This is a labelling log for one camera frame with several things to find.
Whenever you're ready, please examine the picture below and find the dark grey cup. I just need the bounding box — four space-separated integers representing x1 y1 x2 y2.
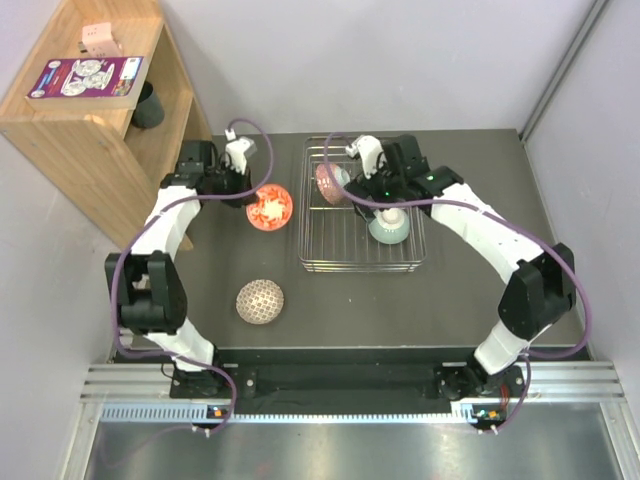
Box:
131 81 165 129

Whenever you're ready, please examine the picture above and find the aluminium rail frame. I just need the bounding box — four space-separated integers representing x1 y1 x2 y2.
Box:
60 349 639 479

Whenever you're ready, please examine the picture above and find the metal wire dish rack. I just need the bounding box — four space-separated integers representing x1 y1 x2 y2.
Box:
298 136 427 273

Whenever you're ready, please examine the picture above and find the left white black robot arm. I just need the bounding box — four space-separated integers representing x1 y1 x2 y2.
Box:
105 137 257 398

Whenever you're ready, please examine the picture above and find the purple cable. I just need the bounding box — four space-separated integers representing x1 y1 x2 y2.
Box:
323 132 594 434
112 118 275 436

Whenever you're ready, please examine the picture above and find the mint green bowl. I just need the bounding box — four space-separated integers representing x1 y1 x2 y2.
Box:
368 208 410 245

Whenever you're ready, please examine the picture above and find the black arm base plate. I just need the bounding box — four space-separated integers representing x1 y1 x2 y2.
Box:
171 363 524 402

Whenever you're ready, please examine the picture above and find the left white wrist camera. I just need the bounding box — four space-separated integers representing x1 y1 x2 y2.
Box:
222 128 257 175

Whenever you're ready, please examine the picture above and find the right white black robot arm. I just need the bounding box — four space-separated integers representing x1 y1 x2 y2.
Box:
345 134 576 400

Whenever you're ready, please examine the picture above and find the purple book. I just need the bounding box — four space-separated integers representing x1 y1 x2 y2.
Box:
25 56 149 111

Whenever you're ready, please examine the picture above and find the wooden shelf unit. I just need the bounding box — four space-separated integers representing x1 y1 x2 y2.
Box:
1 1 211 247

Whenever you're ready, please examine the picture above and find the red floral bowl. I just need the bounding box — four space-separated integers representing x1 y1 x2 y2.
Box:
246 184 294 232

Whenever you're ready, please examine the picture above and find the red daisy patterned bowl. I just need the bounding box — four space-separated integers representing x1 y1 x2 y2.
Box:
315 163 351 205

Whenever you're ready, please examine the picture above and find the beige lattice patterned bowl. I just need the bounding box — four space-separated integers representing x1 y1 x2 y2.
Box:
236 279 284 325

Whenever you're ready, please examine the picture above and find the pink power adapter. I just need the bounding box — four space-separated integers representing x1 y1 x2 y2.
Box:
78 22 123 58

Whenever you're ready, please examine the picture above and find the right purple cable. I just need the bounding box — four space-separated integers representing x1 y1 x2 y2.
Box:
323 132 594 434

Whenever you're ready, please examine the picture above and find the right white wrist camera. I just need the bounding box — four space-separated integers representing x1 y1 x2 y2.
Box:
345 135 387 180

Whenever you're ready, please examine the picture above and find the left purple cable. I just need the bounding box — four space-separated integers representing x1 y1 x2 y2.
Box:
112 118 275 436

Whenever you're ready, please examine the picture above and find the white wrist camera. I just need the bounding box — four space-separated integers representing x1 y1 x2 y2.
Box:
345 135 387 180
222 128 257 175

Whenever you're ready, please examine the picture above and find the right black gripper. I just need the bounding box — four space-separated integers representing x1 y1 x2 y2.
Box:
345 154 406 224

